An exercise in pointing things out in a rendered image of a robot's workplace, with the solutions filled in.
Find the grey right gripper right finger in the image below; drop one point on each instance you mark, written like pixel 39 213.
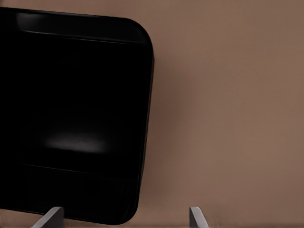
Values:
pixel 197 218

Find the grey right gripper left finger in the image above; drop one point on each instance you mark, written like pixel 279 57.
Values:
pixel 51 219

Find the black rectangular tray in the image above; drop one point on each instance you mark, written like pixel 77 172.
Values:
pixel 76 95

